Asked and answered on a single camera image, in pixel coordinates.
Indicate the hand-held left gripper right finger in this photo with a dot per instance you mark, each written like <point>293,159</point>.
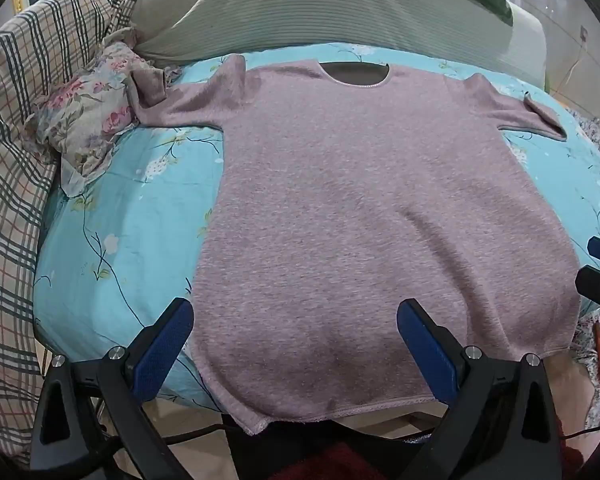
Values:
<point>425,355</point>

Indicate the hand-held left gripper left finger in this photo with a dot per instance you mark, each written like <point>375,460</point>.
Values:
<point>162,355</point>

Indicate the pink knit sweater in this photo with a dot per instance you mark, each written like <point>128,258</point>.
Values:
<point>355,210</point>

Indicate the blue floral bedsheet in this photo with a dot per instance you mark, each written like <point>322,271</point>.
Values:
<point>140,240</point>

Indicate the plaid blanket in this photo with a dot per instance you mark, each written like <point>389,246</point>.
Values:
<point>10,210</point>

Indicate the floral ruffled pillow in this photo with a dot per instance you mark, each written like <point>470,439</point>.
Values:
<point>90,110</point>

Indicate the green ribbed quilt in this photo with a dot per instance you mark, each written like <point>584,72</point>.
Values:
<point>290,10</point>

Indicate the white upholstered bed frame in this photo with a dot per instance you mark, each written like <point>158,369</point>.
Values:
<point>530,45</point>

